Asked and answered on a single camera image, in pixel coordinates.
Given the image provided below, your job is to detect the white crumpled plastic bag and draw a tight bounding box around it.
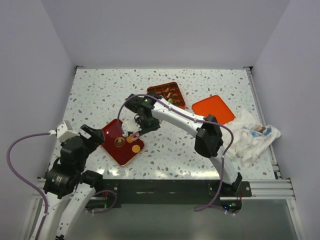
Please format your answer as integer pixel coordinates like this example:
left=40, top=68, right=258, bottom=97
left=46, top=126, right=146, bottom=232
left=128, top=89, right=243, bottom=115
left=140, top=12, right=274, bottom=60
left=225, top=109, right=281, bottom=167

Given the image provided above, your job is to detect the orange box lid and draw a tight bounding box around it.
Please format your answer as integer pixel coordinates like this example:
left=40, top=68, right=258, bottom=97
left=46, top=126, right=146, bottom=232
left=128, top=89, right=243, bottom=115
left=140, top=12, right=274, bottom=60
left=192, top=95, right=235, bottom=125

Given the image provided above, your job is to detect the orange compartment cookie box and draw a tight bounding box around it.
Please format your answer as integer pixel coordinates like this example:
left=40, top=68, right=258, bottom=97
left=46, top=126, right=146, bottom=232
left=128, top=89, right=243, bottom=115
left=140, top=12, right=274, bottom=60
left=146, top=81, right=186, bottom=109

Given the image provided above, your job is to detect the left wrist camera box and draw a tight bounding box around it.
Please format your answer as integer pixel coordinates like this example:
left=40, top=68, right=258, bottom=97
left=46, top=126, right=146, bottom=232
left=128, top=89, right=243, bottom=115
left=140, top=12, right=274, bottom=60
left=56, top=120, right=80, bottom=143

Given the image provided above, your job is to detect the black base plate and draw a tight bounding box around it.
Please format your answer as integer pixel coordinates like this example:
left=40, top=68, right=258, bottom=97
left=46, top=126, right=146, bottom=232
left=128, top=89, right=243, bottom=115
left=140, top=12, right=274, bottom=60
left=84, top=178, right=251, bottom=213

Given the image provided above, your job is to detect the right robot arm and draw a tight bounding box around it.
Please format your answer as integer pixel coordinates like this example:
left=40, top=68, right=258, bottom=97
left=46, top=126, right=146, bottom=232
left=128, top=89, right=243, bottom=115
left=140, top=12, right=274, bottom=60
left=121, top=93, right=243, bottom=197

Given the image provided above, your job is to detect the red cookie tray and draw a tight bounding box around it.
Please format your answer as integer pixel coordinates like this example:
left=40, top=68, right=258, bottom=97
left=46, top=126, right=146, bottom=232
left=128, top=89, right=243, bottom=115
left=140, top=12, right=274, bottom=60
left=101, top=119, right=145, bottom=166

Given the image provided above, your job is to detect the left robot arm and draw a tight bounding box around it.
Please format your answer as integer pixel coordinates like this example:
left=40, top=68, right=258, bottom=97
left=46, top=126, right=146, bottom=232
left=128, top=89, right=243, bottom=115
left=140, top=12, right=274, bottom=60
left=30, top=121, right=105, bottom=240

